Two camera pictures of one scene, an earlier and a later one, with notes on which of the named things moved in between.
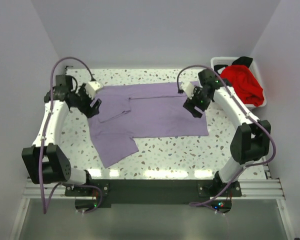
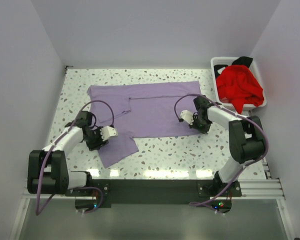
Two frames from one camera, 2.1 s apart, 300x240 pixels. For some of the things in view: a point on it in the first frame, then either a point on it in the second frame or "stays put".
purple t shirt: (141, 110) stays put
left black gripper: (88, 110) → (99, 144)
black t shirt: (242, 61) stays put
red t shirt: (248, 89) stays put
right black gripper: (190, 104) → (205, 130)
